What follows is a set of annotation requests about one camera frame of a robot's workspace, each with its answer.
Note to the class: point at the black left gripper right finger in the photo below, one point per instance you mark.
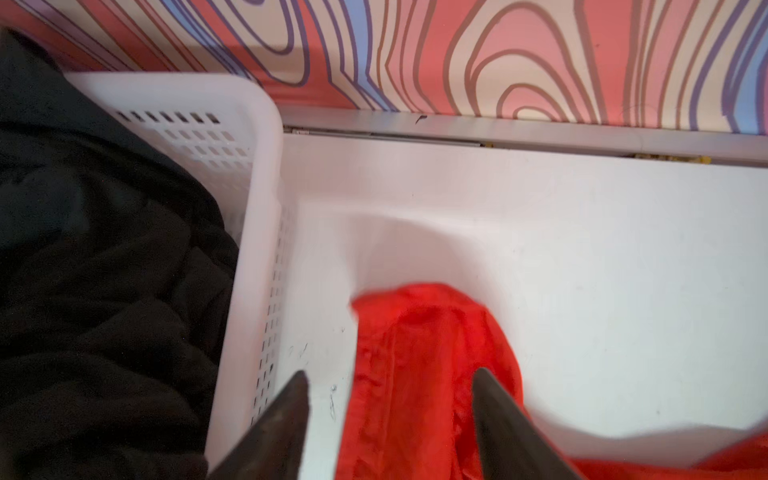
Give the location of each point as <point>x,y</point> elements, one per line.
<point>509,445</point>

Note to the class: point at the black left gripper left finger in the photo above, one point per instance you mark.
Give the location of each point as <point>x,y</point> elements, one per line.
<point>273,447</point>

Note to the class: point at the red t-shirt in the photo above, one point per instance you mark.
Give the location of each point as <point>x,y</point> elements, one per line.
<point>410,409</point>

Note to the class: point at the black garment in basket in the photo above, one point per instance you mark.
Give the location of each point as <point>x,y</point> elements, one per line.
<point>116,277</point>

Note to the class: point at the white plastic laundry basket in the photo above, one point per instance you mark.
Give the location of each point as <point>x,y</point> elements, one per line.
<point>227,133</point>

